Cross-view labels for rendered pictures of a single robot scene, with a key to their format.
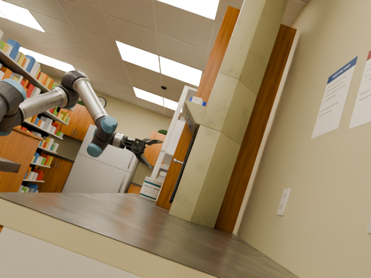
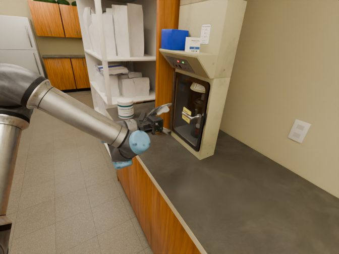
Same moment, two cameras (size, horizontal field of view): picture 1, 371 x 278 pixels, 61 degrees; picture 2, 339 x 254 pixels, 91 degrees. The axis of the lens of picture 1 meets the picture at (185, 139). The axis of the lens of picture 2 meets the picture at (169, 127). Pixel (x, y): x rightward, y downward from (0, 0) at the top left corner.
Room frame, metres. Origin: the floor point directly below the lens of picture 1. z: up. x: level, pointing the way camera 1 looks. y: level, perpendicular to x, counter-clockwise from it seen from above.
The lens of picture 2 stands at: (1.04, 0.55, 1.56)
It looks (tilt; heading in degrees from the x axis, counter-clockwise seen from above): 28 degrees down; 325
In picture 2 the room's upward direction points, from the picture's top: 3 degrees clockwise
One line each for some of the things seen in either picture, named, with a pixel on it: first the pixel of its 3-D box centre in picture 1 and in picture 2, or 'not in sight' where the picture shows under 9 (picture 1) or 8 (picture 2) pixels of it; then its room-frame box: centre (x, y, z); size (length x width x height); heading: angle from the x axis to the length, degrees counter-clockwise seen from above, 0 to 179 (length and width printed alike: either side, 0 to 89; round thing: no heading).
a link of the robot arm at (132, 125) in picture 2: (119, 140); (131, 127); (1.67, 0.32, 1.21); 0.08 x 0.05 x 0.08; 179
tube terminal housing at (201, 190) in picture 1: (213, 152); (207, 86); (1.73, -0.17, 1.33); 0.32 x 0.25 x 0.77; 179
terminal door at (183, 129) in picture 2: (183, 167); (186, 111); (1.73, -0.04, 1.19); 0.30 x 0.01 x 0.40; 178
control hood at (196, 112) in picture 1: (191, 119); (184, 62); (1.74, 0.01, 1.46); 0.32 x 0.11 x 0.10; 179
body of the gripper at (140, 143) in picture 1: (133, 145); (148, 124); (1.66, 0.24, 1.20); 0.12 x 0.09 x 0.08; 89
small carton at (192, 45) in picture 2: (196, 103); (192, 45); (1.69, 0.01, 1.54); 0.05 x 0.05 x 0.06; 74
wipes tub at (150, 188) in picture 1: (150, 188); (125, 108); (2.35, 0.11, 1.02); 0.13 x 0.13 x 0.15
